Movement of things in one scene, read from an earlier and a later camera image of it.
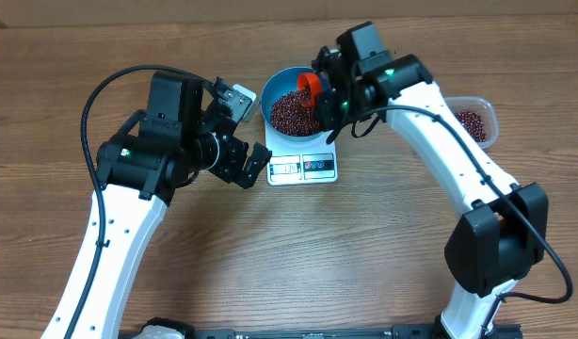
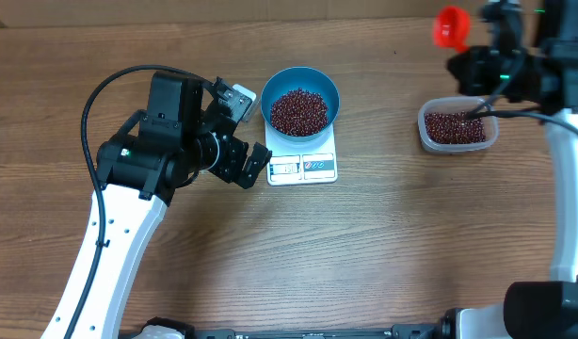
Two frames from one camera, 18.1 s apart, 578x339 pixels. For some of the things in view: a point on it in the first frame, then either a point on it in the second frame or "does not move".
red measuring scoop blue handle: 314,85 to 452,28
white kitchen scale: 290,162 does not move
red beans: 292,115 does not move
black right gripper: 330,118 to 473,83
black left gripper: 228,170 does not move
